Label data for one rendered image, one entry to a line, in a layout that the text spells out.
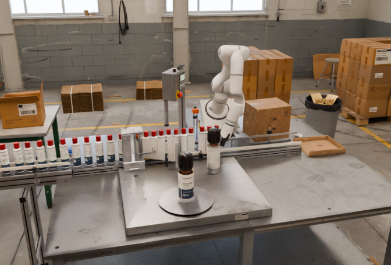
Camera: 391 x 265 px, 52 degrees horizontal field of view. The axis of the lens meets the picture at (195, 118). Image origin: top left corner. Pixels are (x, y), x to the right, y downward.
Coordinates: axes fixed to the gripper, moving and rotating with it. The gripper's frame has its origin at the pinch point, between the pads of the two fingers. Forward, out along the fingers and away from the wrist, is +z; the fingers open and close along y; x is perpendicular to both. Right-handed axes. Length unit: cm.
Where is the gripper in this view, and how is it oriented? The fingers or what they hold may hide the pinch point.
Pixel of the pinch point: (222, 143)
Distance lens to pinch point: 291.3
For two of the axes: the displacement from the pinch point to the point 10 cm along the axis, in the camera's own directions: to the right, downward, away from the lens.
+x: 9.1, 2.5, 3.2
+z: -3.3, 9.1, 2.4
